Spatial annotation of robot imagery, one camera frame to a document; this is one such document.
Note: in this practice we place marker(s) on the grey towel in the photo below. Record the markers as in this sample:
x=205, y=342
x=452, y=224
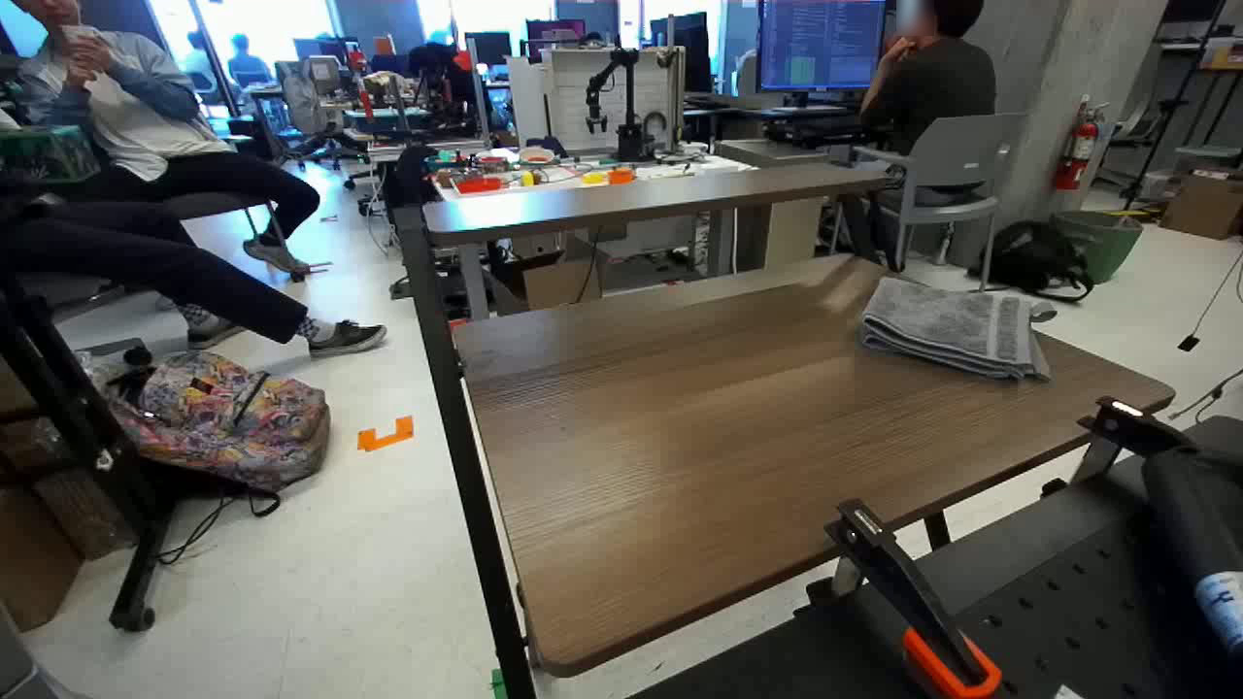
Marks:
x=956, y=324

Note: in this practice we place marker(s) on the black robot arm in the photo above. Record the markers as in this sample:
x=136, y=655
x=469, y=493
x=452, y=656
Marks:
x=1199, y=517

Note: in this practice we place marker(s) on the small black robot arm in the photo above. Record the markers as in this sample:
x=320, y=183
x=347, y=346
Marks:
x=621, y=102

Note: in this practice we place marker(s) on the cardboard box under desk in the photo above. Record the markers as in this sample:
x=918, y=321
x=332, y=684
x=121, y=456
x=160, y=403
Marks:
x=552, y=282

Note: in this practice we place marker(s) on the grey work desk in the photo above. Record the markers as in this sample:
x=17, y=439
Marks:
x=646, y=198

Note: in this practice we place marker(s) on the brown wooden table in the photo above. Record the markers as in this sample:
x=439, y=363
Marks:
x=780, y=453

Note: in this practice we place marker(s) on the orange floor tape marker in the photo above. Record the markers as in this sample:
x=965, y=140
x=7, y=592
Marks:
x=386, y=436

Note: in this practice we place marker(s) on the white board panel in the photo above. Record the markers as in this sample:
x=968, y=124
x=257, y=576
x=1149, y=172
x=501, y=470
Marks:
x=663, y=95

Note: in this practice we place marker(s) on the large computer monitor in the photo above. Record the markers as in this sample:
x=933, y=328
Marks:
x=821, y=43

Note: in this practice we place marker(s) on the grey office chair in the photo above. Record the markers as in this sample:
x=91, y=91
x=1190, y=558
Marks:
x=952, y=177

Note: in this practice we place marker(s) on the black and orange clamp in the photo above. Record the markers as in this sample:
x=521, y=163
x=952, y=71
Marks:
x=913, y=608

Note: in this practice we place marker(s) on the colourful patterned backpack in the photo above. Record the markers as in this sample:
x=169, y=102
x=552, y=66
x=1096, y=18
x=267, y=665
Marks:
x=220, y=419

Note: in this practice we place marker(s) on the seated person in dark shirt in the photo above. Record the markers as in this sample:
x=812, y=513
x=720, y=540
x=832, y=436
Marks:
x=931, y=78

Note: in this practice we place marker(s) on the black bag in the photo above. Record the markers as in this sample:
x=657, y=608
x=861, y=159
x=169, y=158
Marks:
x=1036, y=256

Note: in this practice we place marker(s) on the green bin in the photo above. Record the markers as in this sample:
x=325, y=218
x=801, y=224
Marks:
x=1104, y=243

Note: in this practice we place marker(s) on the red fire extinguisher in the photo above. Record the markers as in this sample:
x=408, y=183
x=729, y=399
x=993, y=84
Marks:
x=1079, y=149

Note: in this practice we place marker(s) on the black metal clamp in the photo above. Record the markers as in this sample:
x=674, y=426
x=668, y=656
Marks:
x=1129, y=427

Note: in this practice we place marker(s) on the seated person in white shirt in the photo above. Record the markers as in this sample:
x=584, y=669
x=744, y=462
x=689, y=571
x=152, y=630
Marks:
x=140, y=158

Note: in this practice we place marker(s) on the black vertical table post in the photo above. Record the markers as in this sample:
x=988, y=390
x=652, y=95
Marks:
x=452, y=412

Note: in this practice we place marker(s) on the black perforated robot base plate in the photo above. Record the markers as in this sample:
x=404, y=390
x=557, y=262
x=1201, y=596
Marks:
x=1036, y=608

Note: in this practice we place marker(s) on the black metal stand frame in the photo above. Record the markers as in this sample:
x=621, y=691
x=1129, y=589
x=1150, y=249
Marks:
x=81, y=427

